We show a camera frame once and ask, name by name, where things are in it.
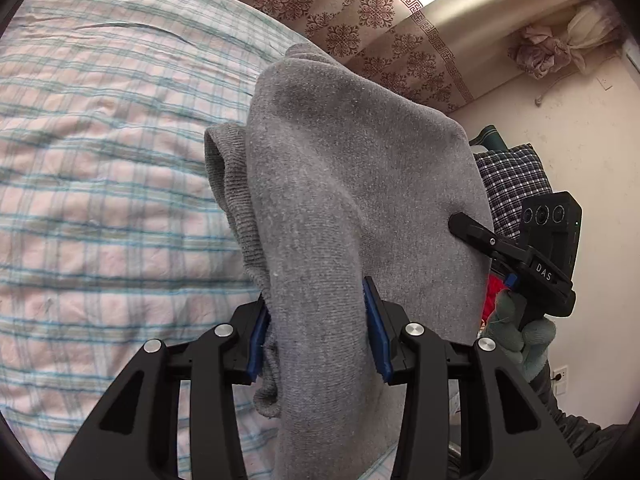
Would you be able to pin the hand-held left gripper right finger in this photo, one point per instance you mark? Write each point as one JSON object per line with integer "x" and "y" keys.
{"x": 375, "y": 320}

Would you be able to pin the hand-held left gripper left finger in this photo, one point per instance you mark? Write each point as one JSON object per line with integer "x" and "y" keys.
{"x": 257, "y": 340}

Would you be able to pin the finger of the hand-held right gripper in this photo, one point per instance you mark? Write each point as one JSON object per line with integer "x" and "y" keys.
{"x": 506, "y": 275}
{"x": 475, "y": 232}

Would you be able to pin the grey sweatshirt with letter patch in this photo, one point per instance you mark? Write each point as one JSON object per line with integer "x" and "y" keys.
{"x": 340, "y": 185}

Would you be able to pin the person's right forearm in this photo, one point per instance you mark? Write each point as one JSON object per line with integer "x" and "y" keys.
{"x": 575, "y": 435}

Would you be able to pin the person's right hand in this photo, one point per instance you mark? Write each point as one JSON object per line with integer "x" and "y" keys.
{"x": 537, "y": 340}

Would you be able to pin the red cloth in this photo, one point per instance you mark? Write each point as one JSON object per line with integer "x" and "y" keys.
{"x": 492, "y": 294}

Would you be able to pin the checkered pillow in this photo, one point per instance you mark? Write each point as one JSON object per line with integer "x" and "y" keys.
{"x": 510, "y": 180}

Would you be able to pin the dark green cloth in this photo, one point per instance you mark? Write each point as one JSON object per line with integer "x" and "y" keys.
{"x": 490, "y": 139}

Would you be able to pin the tied beige curtain bundle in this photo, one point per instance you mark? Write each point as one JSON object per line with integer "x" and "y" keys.
{"x": 590, "y": 30}

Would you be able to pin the beige curved panel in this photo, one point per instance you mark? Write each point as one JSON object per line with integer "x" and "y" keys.
{"x": 500, "y": 5}

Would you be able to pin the plaid bed sheet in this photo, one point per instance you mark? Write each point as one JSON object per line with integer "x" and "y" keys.
{"x": 100, "y": 160}

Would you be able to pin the brown patterned curtain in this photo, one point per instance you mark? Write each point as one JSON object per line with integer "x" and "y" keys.
{"x": 370, "y": 15}

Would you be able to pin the white wall socket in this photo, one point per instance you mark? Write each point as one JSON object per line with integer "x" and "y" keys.
{"x": 606, "y": 83}
{"x": 561, "y": 375}

